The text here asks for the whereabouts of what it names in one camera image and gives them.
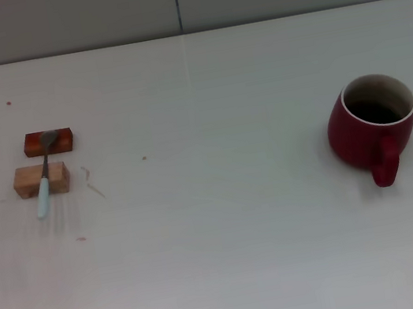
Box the red ceramic cup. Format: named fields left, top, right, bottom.
left=317, top=66, right=413, bottom=196

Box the spoon with light blue handle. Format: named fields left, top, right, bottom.
left=23, top=129, right=73, bottom=220

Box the dark coffee liquid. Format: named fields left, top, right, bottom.
left=348, top=90, right=409, bottom=132

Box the red-brown wooden block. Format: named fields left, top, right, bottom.
left=20, top=125, right=77, bottom=160

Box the light wooden block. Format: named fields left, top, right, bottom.
left=10, top=158, right=73, bottom=201

